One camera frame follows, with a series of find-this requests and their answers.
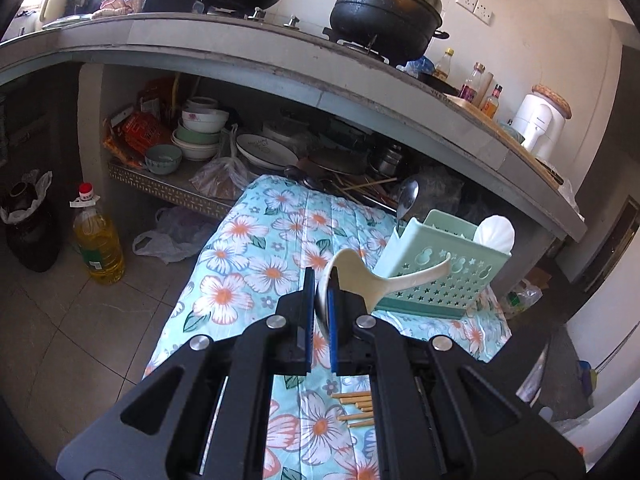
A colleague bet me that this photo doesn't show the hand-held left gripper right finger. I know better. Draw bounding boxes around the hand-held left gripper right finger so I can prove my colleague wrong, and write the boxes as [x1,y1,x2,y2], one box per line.
[326,271,587,480]

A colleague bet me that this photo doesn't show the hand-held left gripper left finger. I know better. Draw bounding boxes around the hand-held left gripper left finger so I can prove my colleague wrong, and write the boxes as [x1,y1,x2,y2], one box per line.
[57,266,317,480]

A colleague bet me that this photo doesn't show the bundle of wooden chopsticks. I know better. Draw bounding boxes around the bundle of wooden chopsticks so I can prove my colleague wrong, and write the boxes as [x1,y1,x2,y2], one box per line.
[331,391,375,427]

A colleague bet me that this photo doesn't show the cream plastic rice spoon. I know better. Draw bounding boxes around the cream plastic rice spoon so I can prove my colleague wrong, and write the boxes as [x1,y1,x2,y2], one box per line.
[315,247,452,343]

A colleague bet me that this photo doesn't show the green plastic utensil holder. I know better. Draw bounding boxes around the green plastic utensil holder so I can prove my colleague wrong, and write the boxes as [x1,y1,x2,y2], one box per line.
[372,208,513,320]

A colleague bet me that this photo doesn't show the floral blanket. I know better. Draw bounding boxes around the floral blanket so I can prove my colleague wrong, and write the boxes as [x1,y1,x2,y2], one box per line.
[142,174,513,480]

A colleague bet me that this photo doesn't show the black ladle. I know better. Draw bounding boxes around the black ladle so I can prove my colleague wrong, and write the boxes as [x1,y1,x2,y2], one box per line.
[284,164,328,192]

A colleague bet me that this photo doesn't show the thin wooden stick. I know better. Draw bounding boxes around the thin wooden stick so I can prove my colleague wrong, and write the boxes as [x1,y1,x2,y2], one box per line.
[340,177,399,192]

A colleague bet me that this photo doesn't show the steel ladle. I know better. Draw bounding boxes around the steel ladle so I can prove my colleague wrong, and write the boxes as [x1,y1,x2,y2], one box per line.
[396,177,420,221]

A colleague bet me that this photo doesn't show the white printed plate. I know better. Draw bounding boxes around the white printed plate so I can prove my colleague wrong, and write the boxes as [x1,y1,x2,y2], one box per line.
[235,132,301,172]

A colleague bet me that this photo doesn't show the crumpled clear plastic bag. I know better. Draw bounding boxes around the crumpled clear plastic bag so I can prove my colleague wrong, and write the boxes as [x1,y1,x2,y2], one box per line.
[419,164,468,208]

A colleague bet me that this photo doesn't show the green white plastic bag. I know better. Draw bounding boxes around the green white plastic bag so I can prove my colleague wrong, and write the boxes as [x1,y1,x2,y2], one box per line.
[504,279,544,320]

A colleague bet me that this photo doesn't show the white ceramic spoon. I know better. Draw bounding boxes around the white ceramic spoon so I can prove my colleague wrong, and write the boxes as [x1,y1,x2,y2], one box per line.
[472,214,516,253]

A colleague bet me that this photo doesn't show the perforated metal shelf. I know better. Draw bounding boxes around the perforated metal shelf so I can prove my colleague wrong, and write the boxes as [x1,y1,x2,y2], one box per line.
[107,159,238,221]

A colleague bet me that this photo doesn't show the large white bowl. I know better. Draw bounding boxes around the large white bowl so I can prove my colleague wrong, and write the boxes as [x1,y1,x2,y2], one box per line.
[172,139,221,162]

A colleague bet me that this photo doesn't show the teal bowl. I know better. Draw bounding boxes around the teal bowl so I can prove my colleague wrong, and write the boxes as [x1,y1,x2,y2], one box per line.
[144,144,183,174]

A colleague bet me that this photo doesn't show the green bowl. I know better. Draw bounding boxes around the green bowl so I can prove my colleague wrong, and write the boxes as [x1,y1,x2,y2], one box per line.
[171,126,222,148]

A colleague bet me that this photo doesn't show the cooking oil bottle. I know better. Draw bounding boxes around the cooking oil bottle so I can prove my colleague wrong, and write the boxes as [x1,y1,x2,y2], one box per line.
[70,182,126,286]

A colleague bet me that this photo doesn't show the white floral bowl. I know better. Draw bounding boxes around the white floral bowl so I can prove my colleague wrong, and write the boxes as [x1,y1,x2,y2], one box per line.
[180,108,231,134]

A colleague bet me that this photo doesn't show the red snack packets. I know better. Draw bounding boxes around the red snack packets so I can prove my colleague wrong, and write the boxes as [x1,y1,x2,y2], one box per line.
[102,80,175,167]

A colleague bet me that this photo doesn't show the wooden cutting board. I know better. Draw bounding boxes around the wooden cutting board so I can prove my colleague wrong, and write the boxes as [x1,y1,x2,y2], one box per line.
[444,94,506,126]

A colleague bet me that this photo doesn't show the black shallow pan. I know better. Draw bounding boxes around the black shallow pan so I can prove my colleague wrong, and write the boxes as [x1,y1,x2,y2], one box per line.
[416,72,461,97]

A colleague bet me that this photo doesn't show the pale green dish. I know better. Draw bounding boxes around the pale green dish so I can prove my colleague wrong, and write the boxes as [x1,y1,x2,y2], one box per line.
[495,122,526,145]

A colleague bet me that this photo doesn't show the concrete kitchen counter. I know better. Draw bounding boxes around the concrete kitchen counter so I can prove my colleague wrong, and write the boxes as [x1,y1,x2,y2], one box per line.
[0,10,588,243]

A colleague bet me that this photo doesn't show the blue plastic bag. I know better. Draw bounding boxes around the blue plastic bag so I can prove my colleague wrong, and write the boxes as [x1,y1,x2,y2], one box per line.
[400,55,436,79]

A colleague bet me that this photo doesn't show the orange sauce bottle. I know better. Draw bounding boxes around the orange sauce bottle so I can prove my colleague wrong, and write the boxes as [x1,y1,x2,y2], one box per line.
[482,85,504,120]

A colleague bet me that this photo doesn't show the red label sauce bottle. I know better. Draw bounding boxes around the red label sauce bottle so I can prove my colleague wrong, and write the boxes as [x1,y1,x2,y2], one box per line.
[460,62,487,103]

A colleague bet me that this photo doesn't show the black bin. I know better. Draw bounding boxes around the black bin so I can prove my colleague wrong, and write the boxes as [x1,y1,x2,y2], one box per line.
[0,169,62,273]

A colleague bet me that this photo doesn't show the yellow cap sauce bottle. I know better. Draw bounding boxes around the yellow cap sauce bottle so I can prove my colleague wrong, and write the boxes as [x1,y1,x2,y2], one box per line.
[432,48,456,82]

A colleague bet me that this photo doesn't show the white kitchen appliance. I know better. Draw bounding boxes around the white kitchen appliance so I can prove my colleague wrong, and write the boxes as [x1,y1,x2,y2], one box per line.
[510,92,568,161]

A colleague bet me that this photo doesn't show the gas stove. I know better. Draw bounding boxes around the gas stove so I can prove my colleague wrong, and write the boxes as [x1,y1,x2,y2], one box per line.
[191,0,401,68]

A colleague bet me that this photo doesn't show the black stockpot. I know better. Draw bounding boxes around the black stockpot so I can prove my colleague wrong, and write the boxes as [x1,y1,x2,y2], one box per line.
[322,0,450,67]

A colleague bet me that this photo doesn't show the woven round lid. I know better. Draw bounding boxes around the woven round lid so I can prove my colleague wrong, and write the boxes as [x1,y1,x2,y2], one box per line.
[531,84,572,120]

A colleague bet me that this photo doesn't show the pink cloth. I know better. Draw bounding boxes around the pink cloth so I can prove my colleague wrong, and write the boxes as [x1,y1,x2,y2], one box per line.
[92,0,145,16]

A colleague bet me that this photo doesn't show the white kettle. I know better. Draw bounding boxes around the white kettle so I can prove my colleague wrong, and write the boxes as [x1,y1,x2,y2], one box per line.
[39,0,75,25]

